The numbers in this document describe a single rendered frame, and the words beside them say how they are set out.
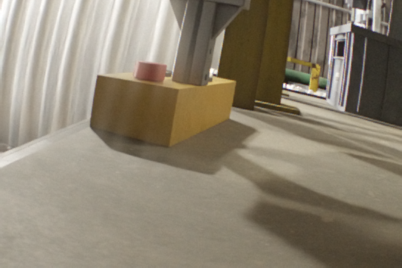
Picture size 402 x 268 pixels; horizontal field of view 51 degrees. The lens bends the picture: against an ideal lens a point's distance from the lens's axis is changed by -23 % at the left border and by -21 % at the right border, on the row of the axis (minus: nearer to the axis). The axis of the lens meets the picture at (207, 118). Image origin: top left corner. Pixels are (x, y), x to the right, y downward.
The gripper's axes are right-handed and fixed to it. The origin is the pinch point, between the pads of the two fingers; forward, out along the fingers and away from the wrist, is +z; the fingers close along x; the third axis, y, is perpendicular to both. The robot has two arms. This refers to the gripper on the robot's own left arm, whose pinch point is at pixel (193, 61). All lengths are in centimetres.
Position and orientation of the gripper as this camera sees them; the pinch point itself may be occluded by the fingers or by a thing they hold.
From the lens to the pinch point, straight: 47.5
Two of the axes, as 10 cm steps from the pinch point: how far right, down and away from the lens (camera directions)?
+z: -1.7, 9.8, 1.4
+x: 9.6, 2.0, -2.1
